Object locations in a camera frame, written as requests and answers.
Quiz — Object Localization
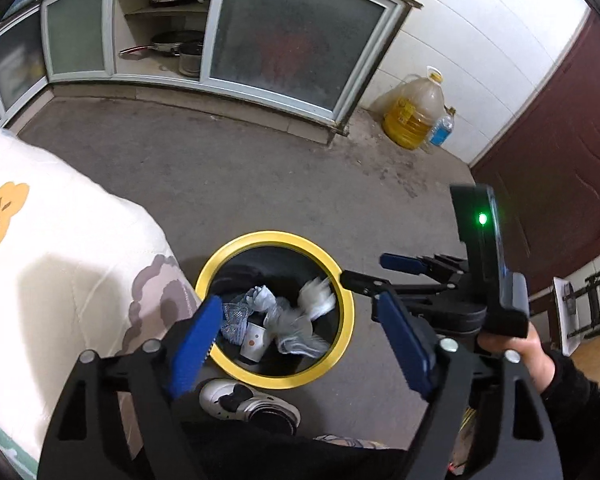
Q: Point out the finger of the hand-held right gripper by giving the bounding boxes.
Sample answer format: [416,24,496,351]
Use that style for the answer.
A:
[379,252,468,286]
[340,269,461,306]

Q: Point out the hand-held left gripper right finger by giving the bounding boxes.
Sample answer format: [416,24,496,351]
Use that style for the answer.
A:
[371,291,563,480]

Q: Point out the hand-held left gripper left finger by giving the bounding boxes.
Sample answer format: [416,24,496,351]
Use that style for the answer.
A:
[37,295,224,480]

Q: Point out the white tissue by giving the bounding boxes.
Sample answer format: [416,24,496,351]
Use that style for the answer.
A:
[297,277,337,321]
[265,305,331,358]
[247,285,281,313]

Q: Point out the silver patterned wrapper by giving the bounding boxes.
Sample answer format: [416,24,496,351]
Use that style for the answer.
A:
[220,300,253,346]

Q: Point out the white dotted paper cup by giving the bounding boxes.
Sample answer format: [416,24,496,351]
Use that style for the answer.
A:
[239,322,271,365]

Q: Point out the black trash bin yellow rim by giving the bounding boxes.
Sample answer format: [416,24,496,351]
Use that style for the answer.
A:
[194,231,356,391]

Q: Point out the person's right forearm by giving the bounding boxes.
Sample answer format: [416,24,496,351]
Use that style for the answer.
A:
[537,350,600,480]

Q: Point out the person's right hand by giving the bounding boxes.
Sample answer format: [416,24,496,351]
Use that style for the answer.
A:
[476,322,556,396]

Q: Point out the person's white shoe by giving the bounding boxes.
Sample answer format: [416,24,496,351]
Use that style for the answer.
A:
[199,379,302,436]

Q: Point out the white panel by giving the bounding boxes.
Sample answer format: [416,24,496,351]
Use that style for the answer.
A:
[552,275,588,356]

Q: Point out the dark red door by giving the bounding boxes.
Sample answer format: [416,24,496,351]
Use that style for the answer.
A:
[469,10,600,306]

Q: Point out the blue plastic bottle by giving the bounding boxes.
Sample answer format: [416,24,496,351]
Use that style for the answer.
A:
[428,106,456,148]

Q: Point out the yellow cooking oil jug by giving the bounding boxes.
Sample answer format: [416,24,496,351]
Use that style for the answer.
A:
[382,66,446,151]

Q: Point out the printed cartoon blanket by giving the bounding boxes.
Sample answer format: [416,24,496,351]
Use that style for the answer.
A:
[0,112,203,476]

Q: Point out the long kitchen cabinet glass doors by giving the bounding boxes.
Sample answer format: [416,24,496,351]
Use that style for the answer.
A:
[40,0,423,133]

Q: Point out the steel pot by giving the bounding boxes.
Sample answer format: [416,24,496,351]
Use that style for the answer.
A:
[178,42,203,77]

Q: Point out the frying pan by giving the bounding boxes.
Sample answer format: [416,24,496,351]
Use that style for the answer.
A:
[119,30,205,58]

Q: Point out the short kitchen cabinet glass doors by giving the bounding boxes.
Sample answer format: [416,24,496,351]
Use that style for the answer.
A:
[0,7,48,126]

